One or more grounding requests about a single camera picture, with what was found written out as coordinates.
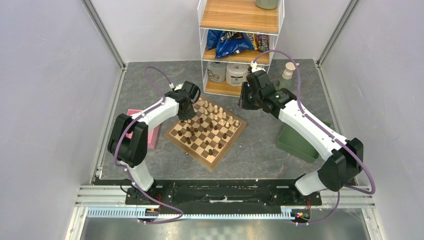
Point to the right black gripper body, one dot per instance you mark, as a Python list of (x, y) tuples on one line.
[(254, 98)]

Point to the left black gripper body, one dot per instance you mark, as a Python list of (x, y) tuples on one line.
[(189, 114)]

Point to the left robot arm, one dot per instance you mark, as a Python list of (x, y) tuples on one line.
[(128, 142)]

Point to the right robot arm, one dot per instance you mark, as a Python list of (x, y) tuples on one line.
[(343, 157)]

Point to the wooden chess board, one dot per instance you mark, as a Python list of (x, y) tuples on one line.
[(209, 135)]

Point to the green soap pump bottle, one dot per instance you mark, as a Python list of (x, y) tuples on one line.
[(285, 81)]

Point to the white toilet paper roll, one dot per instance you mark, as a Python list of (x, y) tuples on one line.
[(236, 74)]

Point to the white cup right shelf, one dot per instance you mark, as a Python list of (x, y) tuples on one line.
[(252, 69)]

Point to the white printed mug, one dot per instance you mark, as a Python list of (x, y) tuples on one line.
[(216, 71)]

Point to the green plastic bin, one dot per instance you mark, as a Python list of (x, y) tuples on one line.
[(293, 143)]

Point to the brown candy bag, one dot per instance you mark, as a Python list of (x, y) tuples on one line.
[(261, 42)]

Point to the pink plastic bin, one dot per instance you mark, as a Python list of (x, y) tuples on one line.
[(152, 135)]

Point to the blue chips bag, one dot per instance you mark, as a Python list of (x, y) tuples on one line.
[(227, 43)]

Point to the green jar top shelf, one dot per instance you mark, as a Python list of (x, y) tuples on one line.
[(267, 4)]

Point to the white wire wooden shelf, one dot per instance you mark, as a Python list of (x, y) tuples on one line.
[(240, 16)]

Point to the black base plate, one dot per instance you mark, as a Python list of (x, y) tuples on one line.
[(222, 196)]

